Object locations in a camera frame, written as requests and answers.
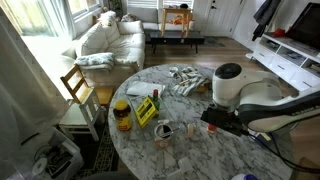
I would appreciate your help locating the white sheer curtain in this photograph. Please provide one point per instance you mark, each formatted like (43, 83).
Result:
(20, 100)

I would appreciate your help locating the frosted plastic cup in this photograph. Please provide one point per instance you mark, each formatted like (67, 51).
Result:
(181, 166)

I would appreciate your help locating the small black object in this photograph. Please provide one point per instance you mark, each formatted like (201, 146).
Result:
(184, 5)

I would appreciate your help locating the white sofa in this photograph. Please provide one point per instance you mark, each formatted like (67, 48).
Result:
(113, 43)

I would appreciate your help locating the floral cushion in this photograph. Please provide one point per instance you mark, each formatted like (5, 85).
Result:
(130, 17)

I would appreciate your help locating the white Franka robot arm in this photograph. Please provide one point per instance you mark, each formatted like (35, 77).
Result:
(260, 93)

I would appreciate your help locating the plant on black stand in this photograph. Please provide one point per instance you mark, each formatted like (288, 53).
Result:
(115, 5)

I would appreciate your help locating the floral patterned pillow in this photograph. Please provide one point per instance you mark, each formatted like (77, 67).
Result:
(107, 18)

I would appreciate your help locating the clear plastic storage bin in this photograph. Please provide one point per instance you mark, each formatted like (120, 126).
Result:
(53, 156)

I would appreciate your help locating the brown bread rolls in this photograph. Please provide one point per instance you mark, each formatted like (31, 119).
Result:
(201, 89)

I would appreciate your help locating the black coffee table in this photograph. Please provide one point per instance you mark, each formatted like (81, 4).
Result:
(176, 36)

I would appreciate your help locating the orange toy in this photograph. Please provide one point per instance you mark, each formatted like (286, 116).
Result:
(178, 19)

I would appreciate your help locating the small dark door mat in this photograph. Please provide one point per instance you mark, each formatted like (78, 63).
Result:
(213, 42)

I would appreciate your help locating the wooden block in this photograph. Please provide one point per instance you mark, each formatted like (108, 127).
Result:
(191, 130)

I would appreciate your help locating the brown jar with yellow lid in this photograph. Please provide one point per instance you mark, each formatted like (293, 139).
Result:
(122, 115)

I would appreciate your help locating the tall wooden side table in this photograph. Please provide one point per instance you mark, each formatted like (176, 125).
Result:
(175, 10)

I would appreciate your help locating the light grey sofa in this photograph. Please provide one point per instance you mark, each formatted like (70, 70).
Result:
(146, 15)

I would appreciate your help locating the red object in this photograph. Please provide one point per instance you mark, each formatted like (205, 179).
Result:
(279, 32)

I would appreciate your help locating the dark hanging jacket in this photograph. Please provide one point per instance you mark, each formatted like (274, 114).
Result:
(265, 15)

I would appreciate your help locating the green bottle with red cap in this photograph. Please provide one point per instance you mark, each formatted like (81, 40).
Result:
(156, 100)

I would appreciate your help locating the wooden chair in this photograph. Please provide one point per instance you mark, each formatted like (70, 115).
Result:
(100, 93)

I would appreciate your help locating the brown cardboard box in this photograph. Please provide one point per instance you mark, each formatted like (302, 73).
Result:
(305, 170)

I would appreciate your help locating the white bottle with blue cap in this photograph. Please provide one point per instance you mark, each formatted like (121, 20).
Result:
(245, 177)

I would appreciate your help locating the white door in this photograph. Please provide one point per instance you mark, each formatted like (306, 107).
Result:
(220, 16)

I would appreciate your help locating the grey patterned blanket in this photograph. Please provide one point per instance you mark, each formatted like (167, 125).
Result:
(95, 61)

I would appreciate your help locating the striped grey white cloth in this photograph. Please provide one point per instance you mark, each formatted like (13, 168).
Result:
(188, 81)

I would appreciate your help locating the black television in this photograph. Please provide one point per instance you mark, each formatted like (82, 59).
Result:
(306, 26)

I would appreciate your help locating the patterned floor rug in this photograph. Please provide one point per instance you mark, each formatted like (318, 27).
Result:
(103, 156)

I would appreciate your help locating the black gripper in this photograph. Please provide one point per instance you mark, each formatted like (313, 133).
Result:
(221, 120)

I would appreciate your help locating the yellow box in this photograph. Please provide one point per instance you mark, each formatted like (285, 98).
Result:
(146, 112)

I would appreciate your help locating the white folded paper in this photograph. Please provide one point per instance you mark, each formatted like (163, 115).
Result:
(145, 88)

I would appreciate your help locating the white painted chair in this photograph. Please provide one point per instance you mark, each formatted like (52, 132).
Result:
(78, 115)

